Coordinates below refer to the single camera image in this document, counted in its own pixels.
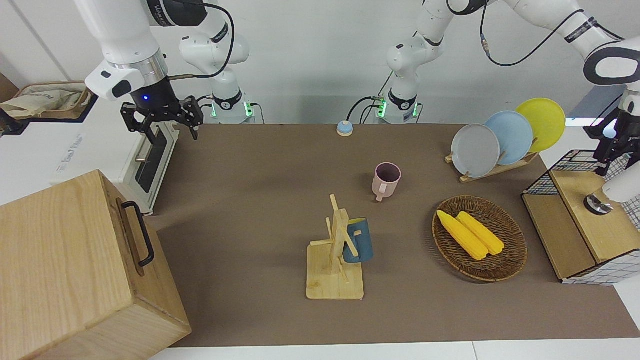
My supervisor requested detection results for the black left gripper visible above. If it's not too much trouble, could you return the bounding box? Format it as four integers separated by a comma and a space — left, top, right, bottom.
593, 109, 640, 178

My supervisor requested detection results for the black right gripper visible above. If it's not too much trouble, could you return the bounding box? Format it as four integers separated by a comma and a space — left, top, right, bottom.
121, 79, 205, 146

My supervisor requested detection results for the white water bottle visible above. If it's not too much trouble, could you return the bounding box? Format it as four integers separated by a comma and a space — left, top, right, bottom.
583, 170, 640, 216

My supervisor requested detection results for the pink ribbed mug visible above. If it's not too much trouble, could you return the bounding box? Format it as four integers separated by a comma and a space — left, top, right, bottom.
371, 162, 402, 203

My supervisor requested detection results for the yellow plate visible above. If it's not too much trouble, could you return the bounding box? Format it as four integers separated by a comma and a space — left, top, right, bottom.
515, 98, 567, 154

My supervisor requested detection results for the cardboard tray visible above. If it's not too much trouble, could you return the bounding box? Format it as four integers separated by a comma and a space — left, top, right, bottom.
14, 81, 96, 121

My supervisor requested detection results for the white toaster oven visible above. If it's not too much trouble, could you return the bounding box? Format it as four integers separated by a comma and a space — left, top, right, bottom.
0, 93, 181, 216

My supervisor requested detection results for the light blue plate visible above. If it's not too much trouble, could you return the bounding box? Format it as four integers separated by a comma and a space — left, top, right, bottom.
484, 110, 534, 166

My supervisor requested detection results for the brown table mat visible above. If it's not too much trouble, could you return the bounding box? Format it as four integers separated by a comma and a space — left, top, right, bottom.
142, 123, 640, 348

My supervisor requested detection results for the wooden plate rack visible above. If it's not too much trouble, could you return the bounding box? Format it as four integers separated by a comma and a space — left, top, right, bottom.
445, 150, 541, 184

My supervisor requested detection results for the tray with cloth bag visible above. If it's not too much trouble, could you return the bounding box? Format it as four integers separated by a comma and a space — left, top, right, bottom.
0, 84, 91, 119

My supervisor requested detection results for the grey plate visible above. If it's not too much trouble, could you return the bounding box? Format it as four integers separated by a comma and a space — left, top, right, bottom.
450, 123, 501, 179

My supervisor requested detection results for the yellow corn cob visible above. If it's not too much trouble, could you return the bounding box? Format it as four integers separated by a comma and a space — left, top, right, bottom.
436, 209, 489, 261
456, 211, 505, 256

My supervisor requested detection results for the brown wicker basket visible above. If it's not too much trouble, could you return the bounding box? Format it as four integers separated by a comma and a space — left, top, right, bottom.
432, 195, 528, 283

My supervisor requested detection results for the large wooden box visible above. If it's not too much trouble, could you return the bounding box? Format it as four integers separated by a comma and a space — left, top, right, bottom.
0, 169, 192, 360

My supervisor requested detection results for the dark blue mug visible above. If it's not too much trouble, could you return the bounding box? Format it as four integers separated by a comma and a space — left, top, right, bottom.
342, 218, 375, 264

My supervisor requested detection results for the wooden mug stand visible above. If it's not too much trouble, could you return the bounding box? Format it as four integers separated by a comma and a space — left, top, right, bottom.
306, 194, 365, 301

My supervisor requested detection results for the black camera stand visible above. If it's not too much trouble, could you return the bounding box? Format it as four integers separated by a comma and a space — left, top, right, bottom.
582, 95, 626, 142

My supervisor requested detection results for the black right base cable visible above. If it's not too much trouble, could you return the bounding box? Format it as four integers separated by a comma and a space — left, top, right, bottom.
192, 95, 217, 125

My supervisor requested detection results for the black base cable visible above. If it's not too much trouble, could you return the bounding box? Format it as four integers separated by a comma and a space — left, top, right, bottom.
346, 70, 396, 125
192, 95, 217, 125

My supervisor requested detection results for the wire basket with wooden lid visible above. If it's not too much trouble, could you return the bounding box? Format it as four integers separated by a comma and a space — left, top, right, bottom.
521, 149, 640, 287

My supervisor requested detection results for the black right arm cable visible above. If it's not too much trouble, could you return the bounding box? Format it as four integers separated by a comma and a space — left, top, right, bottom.
167, 0, 236, 81

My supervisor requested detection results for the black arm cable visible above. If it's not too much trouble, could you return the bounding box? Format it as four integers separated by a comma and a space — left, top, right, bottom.
167, 0, 236, 81
480, 0, 586, 68

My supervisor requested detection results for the black box handle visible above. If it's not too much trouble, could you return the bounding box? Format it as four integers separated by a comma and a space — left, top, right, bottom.
121, 201, 156, 268

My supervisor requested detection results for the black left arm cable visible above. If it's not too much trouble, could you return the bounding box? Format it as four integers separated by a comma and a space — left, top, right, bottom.
480, 0, 586, 68

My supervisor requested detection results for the black left base cable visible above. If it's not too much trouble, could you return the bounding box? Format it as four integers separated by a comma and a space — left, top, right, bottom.
346, 70, 396, 125

